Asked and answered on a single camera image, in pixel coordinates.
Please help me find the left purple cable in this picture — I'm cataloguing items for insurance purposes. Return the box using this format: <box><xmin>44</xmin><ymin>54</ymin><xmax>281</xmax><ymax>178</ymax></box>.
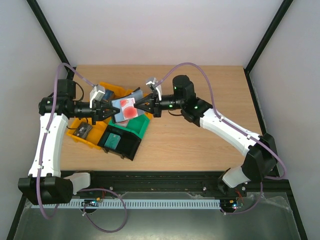
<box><xmin>36</xmin><ymin>62</ymin><xmax>129</xmax><ymax>233</ymax></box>

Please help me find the yellow bin far left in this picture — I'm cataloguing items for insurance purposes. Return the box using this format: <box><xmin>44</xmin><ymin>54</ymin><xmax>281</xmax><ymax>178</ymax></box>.
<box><xmin>99</xmin><ymin>82</ymin><xmax>126</xmax><ymax>102</ymax></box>

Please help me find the black bin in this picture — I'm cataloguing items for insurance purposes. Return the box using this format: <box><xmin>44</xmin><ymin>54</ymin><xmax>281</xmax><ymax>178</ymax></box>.
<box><xmin>98</xmin><ymin>125</ymin><xmax>142</xmax><ymax>161</ymax></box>

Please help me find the purple cable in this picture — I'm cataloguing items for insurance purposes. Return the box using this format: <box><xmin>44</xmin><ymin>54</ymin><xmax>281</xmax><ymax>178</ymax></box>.
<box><xmin>157</xmin><ymin>62</ymin><xmax>287</xmax><ymax>216</ymax></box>
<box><xmin>36</xmin><ymin>62</ymin><xmax>129</xmax><ymax>233</ymax></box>

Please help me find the yellow bin near left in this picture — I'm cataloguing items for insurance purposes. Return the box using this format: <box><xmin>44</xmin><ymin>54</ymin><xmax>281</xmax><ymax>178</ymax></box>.
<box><xmin>65</xmin><ymin>117</ymin><xmax>111</xmax><ymax>150</ymax></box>

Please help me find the teal card stack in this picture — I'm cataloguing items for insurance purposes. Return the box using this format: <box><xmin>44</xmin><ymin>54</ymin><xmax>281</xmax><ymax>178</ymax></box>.
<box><xmin>103</xmin><ymin>133</ymin><xmax>121</xmax><ymax>150</ymax></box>

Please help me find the green bin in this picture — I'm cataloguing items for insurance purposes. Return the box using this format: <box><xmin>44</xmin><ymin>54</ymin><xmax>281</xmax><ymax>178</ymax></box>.
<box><xmin>108</xmin><ymin>114</ymin><xmax>150</xmax><ymax>139</ymax></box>

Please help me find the black frame post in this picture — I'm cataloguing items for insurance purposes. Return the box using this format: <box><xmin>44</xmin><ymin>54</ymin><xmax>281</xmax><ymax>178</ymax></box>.
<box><xmin>26</xmin><ymin>0</ymin><xmax>70</xmax><ymax>64</ymax></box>
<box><xmin>244</xmin><ymin>0</ymin><xmax>293</xmax><ymax>75</ymax></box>

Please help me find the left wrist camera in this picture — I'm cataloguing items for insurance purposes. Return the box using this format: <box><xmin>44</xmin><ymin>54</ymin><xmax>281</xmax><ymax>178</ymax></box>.
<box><xmin>89</xmin><ymin>84</ymin><xmax>106</xmax><ymax>109</ymax></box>

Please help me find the white slotted cable duct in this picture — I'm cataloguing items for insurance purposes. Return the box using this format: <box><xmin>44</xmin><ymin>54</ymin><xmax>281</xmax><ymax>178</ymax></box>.
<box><xmin>30</xmin><ymin>198</ymin><xmax>221</xmax><ymax>210</ymax></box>

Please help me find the yellow bin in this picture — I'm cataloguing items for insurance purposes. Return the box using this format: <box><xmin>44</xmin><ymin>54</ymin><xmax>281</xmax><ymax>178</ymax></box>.
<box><xmin>65</xmin><ymin>117</ymin><xmax>111</xmax><ymax>150</ymax></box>
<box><xmin>124</xmin><ymin>87</ymin><xmax>153</xmax><ymax>118</ymax></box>
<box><xmin>99</xmin><ymin>82</ymin><xmax>126</xmax><ymax>102</ymax></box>

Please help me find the left black frame post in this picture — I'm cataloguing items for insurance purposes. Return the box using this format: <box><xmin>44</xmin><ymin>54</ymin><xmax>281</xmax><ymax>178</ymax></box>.
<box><xmin>26</xmin><ymin>0</ymin><xmax>70</xmax><ymax>64</ymax></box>

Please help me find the yellow bin far right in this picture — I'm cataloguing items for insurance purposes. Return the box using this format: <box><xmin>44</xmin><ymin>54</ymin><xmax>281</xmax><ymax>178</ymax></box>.
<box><xmin>124</xmin><ymin>87</ymin><xmax>153</xmax><ymax>118</ymax></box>

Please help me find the right black frame post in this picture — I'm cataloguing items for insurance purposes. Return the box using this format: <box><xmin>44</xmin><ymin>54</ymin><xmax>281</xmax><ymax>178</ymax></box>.
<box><xmin>244</xmin><ymin>0</ymin><xmax>293</xmax><ymax>75</ymax></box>

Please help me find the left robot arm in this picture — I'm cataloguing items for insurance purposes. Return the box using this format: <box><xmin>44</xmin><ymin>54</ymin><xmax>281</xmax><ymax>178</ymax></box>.
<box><xmin>18</xmin><ymin>79</ymin><xmax>120</xmax><ymax>205</ymax></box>

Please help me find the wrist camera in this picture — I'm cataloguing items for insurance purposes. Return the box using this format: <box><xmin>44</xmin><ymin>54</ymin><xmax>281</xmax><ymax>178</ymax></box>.
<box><xmin>89</xmin><ymin>84</ymin><xmax>106</xmax><ymax>109</ymax></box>
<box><xmin>145</xmin><ymin>77</ymin><xmax>162</xmax><ymax>101</ymax></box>

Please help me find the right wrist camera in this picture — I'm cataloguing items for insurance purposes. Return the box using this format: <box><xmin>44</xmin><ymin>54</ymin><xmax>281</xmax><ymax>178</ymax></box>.
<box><xmin>145</xmin><ymin>77</ymin><xmax>162</xmax><ymax>101</ymax></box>

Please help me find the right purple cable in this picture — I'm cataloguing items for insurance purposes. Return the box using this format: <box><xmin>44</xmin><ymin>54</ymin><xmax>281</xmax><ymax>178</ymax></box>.
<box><xmin>157</xmin><ymin>62</ymin><xmax>287</xmax><ymax>216</ymax></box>

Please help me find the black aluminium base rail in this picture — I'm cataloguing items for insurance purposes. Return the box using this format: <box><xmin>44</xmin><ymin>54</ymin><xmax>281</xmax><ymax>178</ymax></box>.
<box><xmin>24</xmin><ymin>170</ymin><xmax>293</xmax><ymax>199</ymax></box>

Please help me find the black card stack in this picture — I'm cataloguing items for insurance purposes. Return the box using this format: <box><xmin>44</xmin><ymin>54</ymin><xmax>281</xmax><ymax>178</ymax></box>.
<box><xmin>73</xmin><ymin>122</ymin><xmax>93</xmax><ymax>140</ymax></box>

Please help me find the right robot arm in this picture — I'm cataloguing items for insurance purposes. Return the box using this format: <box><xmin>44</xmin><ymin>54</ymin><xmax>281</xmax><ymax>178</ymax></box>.
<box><xmin>134</xmin><ymin>75</ymin><xmax>277</xmax><ymax>196</ymax></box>

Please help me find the blue VIP card stack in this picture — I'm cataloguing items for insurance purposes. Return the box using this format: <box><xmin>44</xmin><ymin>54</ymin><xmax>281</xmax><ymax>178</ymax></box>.
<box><xmin>102</xmin><ymin>89</ymin><xmax>116</xmax><ymax>101</ymax></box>

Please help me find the black leather card holder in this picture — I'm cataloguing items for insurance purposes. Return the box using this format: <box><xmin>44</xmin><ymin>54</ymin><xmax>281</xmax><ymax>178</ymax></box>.
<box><xmin>111</xmin><ymin>88</ymin><xmax>145</xmax><ymax>127</ymax></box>

